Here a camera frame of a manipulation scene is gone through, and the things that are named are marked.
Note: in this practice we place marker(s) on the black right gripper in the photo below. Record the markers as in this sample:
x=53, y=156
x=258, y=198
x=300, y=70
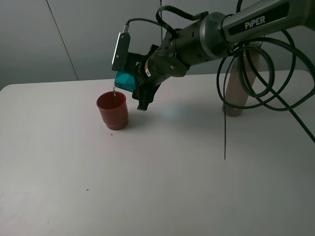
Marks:
x=159, y=64

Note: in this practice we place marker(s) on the teal translucent plastic cup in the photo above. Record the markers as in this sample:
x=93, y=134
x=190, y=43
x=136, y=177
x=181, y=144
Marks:
x=125, y=82

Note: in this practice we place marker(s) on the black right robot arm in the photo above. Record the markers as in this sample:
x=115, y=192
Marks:
x=195, y=39

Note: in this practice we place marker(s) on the red plastic cup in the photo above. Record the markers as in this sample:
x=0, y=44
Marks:
x=113, y=109

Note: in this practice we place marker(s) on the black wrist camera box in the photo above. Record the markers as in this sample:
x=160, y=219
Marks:
x=123, y=60

